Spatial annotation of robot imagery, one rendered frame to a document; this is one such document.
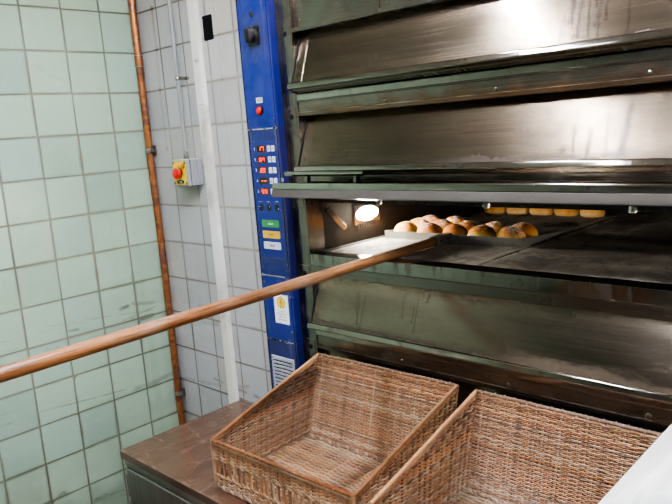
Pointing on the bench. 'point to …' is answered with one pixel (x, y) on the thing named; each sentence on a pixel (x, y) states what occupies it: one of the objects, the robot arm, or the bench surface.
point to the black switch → (252, 35)
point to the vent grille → (281, 368)
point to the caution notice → (281, 309)
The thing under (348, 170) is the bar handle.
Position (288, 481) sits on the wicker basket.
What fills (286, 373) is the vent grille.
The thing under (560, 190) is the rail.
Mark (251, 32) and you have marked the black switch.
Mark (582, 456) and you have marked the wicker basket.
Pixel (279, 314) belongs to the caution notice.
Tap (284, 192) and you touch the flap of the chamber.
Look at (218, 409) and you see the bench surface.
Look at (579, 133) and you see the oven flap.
